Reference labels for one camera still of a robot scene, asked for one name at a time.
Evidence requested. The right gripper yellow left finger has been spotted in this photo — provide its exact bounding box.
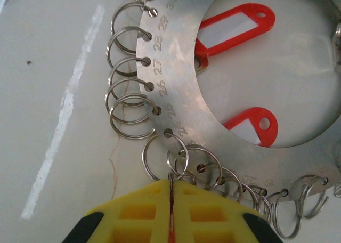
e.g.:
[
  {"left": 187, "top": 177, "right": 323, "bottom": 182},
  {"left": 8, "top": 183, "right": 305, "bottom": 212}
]
[{"left": 62, "top": 179, "right": 172, "bottom": 243}]

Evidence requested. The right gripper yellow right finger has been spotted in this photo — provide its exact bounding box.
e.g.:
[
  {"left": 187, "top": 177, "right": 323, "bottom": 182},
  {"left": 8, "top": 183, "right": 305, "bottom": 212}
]
[{"left": 172, "top": 181, "right": 283, "bottom": 243}]

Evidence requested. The red plastic key tag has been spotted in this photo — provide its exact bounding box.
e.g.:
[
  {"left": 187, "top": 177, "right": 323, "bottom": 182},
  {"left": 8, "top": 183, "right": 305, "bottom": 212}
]
[
  {"left": 195, "top": 3, "right": 277, "bottom": 76},
  {"left": 223, "top": 107, "right": 279, "bottom": 148}
]

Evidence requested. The numbered steel key ring disc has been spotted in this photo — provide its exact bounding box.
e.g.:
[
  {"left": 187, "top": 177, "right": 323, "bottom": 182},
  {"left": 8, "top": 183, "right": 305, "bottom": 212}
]
[{"left": 135, "top": 0, "right": 341, "bottom": 203}]

